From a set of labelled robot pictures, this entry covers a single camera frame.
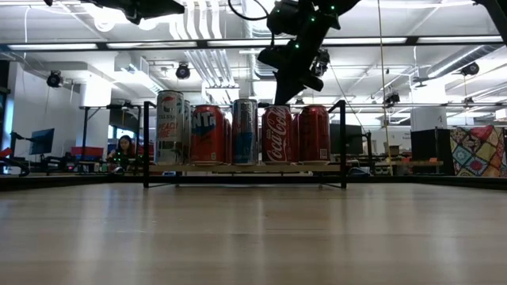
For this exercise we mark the red Coca-Cola can white script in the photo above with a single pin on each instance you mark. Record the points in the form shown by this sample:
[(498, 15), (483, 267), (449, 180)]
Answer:
[(277, 134)]

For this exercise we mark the person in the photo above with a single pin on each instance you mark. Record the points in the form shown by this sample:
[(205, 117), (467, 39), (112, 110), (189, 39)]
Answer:
[(124, 148)]

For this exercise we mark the black cabinet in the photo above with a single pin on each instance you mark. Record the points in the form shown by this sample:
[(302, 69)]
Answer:
[(429, 150)]

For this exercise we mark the red bar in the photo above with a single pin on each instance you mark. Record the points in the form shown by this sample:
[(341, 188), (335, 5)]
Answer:
[(6, 151)]

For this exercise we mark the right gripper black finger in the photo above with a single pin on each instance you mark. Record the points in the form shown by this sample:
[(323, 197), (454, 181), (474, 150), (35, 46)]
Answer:
[(289, 87)]

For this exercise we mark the black monitor on stand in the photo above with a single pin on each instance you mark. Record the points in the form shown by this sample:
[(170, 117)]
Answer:
[(350, 138)]

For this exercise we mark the cardboard box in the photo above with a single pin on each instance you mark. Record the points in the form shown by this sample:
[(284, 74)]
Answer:
[(392, 148)]

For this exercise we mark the black metal table frame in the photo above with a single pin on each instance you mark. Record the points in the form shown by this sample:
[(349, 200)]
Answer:
[(24, 183)]

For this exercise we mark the grey ceiling duct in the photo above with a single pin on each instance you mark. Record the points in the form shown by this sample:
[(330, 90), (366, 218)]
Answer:
[(471, 57)]

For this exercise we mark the red storage bins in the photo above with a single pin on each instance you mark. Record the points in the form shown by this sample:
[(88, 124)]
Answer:
[(87, 152)]

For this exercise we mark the black tall table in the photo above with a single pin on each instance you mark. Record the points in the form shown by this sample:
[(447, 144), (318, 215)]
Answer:
[(85, 118)]

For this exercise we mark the blue silver slim can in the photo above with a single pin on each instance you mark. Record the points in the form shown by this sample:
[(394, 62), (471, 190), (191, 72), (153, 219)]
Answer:
[(245, 132)]

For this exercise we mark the black ceiling camera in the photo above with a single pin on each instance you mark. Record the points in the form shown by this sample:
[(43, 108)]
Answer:
[(183, 71), (469, 69), (54, 79), (392, 98)]

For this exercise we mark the colourful patchwork quilt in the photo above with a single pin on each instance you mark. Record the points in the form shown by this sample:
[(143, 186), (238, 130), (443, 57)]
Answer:
[(479, 152)]

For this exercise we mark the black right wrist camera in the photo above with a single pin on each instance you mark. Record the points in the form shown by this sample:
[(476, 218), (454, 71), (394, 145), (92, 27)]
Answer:
[(321, 61)]

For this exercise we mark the computer monitor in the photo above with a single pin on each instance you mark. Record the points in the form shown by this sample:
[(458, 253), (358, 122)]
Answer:
[(41, 140)]

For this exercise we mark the white ceiling pipes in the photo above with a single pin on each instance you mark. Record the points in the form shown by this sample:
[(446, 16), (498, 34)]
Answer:
[(202, 59)]

